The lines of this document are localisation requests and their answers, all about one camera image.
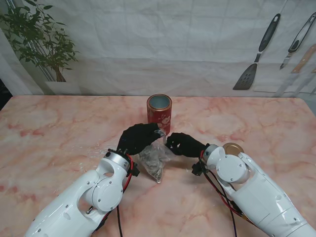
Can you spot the white printed backdrop cloth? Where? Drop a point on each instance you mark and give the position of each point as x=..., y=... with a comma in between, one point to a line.
x=158, y=49

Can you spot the gold round canister lid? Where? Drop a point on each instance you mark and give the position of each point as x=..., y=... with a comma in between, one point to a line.
x=233, y=148

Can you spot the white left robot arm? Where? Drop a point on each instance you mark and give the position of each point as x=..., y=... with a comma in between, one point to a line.
x=98, y=192

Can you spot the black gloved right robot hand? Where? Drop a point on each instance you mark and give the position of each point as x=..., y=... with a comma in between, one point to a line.
x=188, y=146

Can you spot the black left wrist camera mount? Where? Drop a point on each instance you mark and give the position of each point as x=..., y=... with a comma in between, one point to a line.
x=134, y=170

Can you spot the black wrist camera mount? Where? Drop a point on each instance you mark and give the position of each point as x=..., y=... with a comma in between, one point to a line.
x=197, y=169
x=134, y=170

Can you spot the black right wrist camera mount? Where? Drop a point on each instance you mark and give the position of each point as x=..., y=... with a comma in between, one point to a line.
x=197, y=169

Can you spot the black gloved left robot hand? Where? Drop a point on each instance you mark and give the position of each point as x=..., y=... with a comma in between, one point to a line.
x=138, y=138

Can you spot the red floral tea canister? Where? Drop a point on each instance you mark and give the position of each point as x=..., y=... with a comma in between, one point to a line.
x=159, y=116

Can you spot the clear plastic bag of tea bags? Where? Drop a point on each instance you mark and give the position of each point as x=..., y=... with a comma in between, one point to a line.
x=153, y=163

